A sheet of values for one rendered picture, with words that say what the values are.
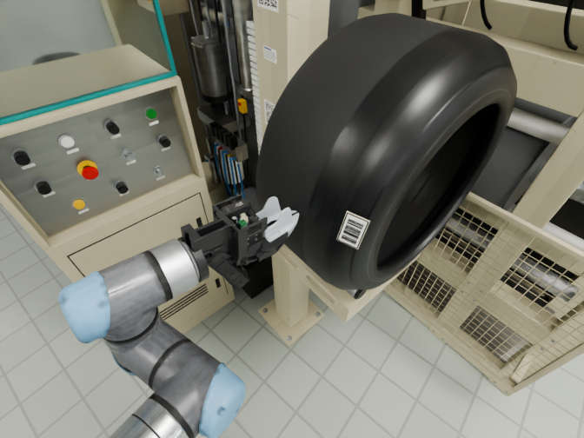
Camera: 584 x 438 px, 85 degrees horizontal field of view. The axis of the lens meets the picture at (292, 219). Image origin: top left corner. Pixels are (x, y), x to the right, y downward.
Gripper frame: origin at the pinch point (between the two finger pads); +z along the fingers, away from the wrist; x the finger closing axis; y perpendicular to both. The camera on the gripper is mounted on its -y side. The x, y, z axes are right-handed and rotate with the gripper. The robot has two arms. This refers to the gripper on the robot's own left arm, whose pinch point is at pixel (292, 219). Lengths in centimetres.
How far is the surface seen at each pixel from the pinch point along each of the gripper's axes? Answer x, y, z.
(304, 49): 28.2, 19.3, 25.7
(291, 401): 1, -123, 16
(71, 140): 66, -8, -22
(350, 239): -10.9, 1.7, 3.4
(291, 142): 6.4, 11.2, 4.0
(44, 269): 158, -131, -54
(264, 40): 36.6, 19.6, 20.5
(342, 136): -2.4, 15.9, 6.6
